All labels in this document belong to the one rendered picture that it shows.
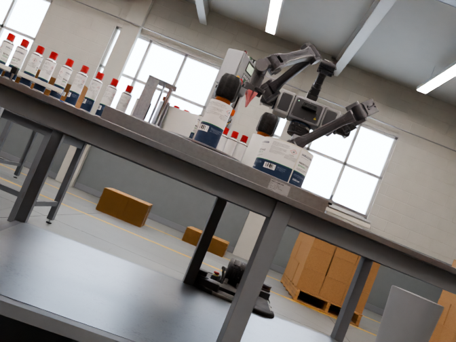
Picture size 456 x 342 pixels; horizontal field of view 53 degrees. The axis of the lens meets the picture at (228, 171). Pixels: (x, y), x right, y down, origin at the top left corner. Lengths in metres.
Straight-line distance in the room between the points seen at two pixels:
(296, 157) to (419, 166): 6.66
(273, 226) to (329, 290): 4.12
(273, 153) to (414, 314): 2.93
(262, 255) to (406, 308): 2.95
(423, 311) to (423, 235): 3.99
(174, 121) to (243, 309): 1.02
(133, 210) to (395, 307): 3.49
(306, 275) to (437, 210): 3.45
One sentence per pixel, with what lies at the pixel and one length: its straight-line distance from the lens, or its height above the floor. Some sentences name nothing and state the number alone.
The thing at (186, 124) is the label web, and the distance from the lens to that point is 2.16.
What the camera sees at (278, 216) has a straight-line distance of 1.50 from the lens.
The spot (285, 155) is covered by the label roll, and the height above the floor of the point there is 0.98.
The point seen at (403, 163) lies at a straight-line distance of 8.16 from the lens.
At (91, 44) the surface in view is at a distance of 8.51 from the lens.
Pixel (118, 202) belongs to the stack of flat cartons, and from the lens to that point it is 6.23.
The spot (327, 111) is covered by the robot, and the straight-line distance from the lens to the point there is 2.90.
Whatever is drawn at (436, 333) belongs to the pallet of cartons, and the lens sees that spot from 5.96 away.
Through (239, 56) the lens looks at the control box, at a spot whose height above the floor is 1.44.
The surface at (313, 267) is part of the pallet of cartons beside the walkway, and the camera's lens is 5.51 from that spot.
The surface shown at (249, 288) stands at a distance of 1.51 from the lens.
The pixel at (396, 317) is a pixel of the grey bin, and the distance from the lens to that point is 4.38.
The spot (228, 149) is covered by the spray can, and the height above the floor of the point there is 0.98.
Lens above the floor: 0.74
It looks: 4 degrees up
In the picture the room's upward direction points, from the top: 22 degrees clockwise
